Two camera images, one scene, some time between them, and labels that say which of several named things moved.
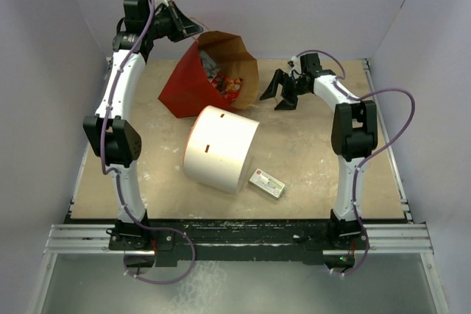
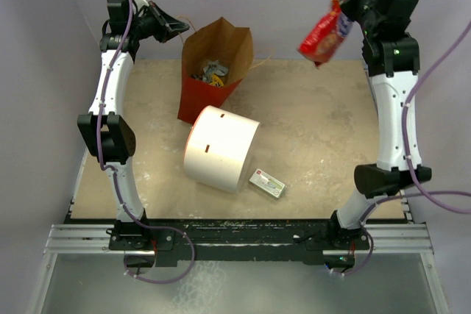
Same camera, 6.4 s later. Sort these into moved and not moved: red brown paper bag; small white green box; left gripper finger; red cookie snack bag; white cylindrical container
Moved: red brown paper bag; left gripper finger; red cookie snack bag
Not moved: white cylindrical container; small white green box
